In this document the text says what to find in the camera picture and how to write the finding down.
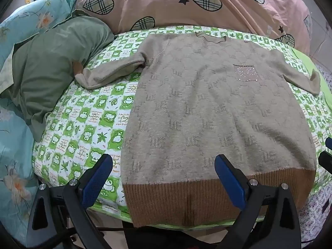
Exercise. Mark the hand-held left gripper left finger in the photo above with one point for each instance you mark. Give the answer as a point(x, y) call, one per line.
point(97, 179)

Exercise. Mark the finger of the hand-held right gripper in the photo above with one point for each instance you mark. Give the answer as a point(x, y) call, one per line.
point(326, 161)
point(329, 143)

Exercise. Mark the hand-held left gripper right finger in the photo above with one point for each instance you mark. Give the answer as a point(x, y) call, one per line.
point(230, 182)

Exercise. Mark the green frog printed blanket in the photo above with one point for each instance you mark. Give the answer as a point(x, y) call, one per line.
point(77, 134)

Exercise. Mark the blue floral bedding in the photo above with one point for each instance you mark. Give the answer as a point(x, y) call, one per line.
point(15, 160)

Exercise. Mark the green pillow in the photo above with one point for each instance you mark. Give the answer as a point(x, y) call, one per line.
point(51, 64)

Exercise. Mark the pale cream cloth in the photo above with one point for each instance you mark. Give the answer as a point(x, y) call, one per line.
point(6, 75)

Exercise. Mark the pink quilt with plaid hearts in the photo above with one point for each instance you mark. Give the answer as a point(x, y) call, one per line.
point(168, 0)

